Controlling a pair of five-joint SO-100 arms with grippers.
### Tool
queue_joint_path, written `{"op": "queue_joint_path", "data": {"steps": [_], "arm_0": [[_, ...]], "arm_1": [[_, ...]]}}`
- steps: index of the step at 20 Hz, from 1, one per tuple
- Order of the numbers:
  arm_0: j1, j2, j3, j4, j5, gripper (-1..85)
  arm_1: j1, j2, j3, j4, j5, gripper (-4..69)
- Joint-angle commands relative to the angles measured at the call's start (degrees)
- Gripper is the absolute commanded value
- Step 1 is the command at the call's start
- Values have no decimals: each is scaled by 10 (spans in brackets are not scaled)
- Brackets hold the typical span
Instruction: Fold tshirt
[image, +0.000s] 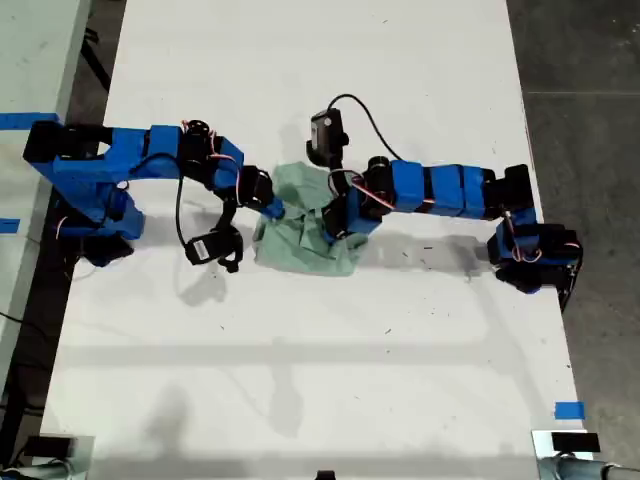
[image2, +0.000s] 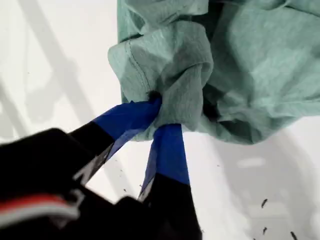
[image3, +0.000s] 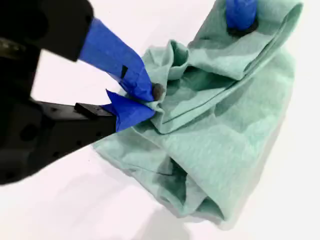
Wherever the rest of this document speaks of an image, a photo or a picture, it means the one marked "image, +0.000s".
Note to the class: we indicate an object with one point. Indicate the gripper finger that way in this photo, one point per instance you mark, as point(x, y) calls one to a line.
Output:
point(276, 209)

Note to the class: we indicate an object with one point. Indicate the pale green T-shirt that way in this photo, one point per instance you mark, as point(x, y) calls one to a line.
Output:
point(290, 250)

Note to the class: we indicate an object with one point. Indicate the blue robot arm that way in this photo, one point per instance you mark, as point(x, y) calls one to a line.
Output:
point(85, 175)
point(440, 190)

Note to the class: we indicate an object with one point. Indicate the black stand leg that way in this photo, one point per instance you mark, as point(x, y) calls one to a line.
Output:
point(100, 70)

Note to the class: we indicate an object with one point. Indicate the black table clamp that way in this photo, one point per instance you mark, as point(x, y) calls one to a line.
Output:
point(567, 295)

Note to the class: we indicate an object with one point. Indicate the long blue tape strip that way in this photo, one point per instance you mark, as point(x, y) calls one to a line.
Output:
point(17, 120)

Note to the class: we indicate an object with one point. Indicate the short blue tape strip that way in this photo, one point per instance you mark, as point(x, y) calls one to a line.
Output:
point(9, 226)

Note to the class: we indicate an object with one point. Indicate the pale side table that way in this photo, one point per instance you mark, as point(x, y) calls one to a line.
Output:
point(30, 50)

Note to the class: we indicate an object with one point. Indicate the small black box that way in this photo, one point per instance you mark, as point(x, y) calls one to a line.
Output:
point(325, 475)
point(575, 442)
point(47, 446)

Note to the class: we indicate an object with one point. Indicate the blue tape rectangle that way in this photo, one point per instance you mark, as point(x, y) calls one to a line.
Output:
point(570, 410)

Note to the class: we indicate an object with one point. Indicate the pale grey tube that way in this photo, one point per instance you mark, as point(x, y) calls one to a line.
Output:
point(590, 470)

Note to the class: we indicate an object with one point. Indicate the camera black stalk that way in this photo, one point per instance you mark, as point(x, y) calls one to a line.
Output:
point(334, 167)
point(227, 215)

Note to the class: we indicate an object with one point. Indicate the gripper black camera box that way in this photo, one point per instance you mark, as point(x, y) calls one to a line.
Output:
point(205, 247)
point(325, 135)

